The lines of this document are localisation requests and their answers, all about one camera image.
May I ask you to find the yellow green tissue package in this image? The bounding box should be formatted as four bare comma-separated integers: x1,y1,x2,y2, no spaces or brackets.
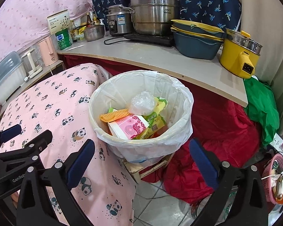
108,96,168,140

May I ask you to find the white lined trash bin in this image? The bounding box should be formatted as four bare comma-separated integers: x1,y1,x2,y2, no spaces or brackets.
89,70,194,163

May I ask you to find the pink plastic basket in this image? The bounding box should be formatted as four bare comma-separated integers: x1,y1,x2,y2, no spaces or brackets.
262,153,283,205

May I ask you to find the pink panda tablecloth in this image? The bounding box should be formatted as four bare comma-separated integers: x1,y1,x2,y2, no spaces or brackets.
0,63,136,225

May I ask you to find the small yellow foam net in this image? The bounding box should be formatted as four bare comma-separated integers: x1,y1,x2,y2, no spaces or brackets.
100,109,131,123

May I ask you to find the glass electric kettle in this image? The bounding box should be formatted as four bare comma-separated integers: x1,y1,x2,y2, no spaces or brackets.
20,48,43,79

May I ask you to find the pink white paper cup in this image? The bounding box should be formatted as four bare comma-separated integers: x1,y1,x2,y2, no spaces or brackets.
108,114,149,140

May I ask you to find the green cloth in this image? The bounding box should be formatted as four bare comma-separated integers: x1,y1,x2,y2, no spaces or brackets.
244,77,280,147

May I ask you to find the pink electric kettle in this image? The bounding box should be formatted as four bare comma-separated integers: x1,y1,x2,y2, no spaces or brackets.
38,36,58,67

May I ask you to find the green tin can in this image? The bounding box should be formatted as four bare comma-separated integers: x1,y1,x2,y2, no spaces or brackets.
55,29,72,50

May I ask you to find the clear plastic wrap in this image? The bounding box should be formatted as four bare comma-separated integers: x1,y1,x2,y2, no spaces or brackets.
128,91,158,116

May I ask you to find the white cardboard box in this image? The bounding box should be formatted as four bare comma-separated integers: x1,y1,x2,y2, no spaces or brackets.
47,10,71,35

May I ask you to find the small steel pot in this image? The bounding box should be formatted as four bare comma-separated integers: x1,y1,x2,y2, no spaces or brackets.
84,24,105,42

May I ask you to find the yellow electric pot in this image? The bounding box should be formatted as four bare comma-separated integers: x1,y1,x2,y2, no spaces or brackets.
220,29,263,79

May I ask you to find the steel rice cooker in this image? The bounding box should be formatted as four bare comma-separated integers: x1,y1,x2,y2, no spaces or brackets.
107,5,134,36

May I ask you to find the dark blue basin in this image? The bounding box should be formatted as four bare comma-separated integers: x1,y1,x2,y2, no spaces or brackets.
171,19,225,60

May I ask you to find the black induction cooktop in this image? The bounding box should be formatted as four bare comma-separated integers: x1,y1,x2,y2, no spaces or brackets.
124,33,175,47

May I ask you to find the large steel steamer pot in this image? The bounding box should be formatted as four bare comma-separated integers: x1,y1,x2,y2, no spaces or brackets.
130,0,180,36

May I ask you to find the blue patterned curtain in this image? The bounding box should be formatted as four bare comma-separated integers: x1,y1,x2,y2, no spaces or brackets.
92,0,242,31

